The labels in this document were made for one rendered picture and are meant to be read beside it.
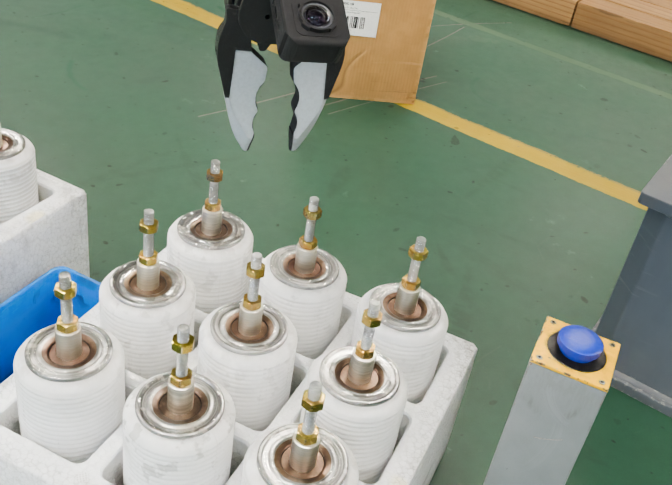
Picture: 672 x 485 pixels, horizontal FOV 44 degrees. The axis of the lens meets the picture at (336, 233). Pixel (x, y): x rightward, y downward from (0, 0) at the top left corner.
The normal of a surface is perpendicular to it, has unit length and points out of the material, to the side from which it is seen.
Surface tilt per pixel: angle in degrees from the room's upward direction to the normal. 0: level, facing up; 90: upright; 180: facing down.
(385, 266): 0
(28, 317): 88
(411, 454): 0
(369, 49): 89
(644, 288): 90
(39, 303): 88
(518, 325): 0
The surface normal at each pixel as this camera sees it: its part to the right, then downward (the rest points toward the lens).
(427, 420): 0.14, -0.81
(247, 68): 0.24, 0.58
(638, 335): -0.57, 0.40
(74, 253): 0.88, 0.36
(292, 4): 0.29, -0.41
